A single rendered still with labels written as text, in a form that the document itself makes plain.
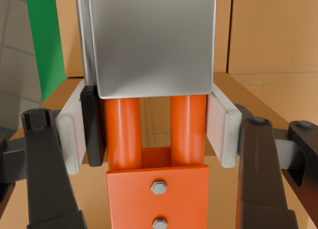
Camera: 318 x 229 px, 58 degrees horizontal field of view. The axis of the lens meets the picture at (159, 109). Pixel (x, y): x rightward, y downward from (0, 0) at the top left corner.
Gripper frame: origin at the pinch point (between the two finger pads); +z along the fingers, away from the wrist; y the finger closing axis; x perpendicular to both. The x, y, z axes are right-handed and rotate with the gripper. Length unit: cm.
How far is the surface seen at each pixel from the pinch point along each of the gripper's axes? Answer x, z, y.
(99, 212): -17.9, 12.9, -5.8
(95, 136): -0.5, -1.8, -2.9
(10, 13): 3, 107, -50
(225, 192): -15.9, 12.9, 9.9
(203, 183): -4.1, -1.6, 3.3
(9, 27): -3, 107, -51
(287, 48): -5, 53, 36
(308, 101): -18, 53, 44
